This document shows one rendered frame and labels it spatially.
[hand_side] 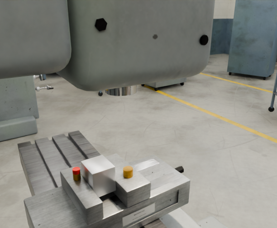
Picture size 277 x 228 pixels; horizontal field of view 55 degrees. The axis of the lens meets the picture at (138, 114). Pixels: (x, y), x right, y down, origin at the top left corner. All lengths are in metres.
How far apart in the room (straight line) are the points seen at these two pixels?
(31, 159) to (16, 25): 0.74
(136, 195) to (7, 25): 0.43
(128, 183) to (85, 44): 0.37
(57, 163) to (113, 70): 0.64
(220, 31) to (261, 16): 3.85
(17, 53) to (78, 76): 0.07
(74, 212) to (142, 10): 0.42
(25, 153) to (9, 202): 1.45
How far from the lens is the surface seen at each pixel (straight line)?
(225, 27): 10.23
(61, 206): 0.60
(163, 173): 0.67
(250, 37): 6.42
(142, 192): 0.57
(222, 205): 2.25
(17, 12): 0.22
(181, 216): 0.78
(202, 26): 0.33
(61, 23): 0.23
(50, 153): 0.95
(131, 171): 0.58
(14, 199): 2.42
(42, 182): 0.80
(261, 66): 6.41
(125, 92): 0.37
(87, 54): 0.26
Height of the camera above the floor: 1.39
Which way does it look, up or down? 21 degrees down
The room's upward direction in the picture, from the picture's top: straight up
